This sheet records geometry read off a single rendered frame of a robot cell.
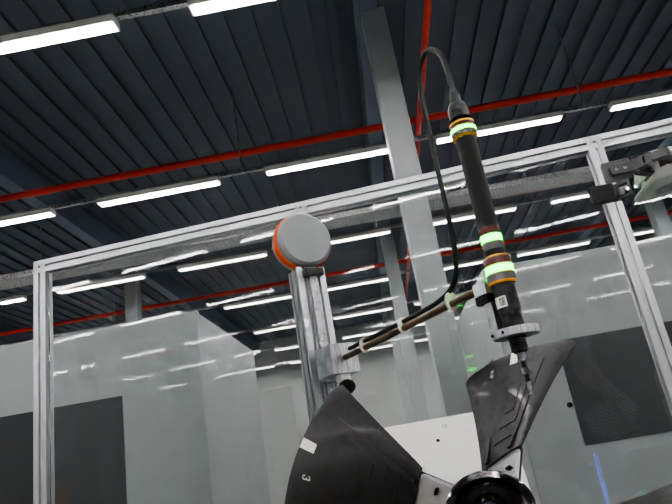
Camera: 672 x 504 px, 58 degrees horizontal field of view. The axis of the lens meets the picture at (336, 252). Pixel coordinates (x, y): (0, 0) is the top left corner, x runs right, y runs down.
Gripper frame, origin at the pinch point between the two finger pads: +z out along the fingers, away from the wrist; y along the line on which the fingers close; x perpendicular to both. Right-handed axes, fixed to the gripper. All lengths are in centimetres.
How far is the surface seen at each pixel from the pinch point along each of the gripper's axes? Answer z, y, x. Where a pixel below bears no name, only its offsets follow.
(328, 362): 55, 47, -12
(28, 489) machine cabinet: 210, 154, -24
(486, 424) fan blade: 25.1, 15.3, -32.1
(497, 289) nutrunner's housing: 19.8, -1.4, -13.4
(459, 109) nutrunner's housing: 18.5, -1.8, 17.8
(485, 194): 17.9, -1.6, 2.0
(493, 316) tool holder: 21.1, 0.8, -16.9
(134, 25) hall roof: 265, 404, 430
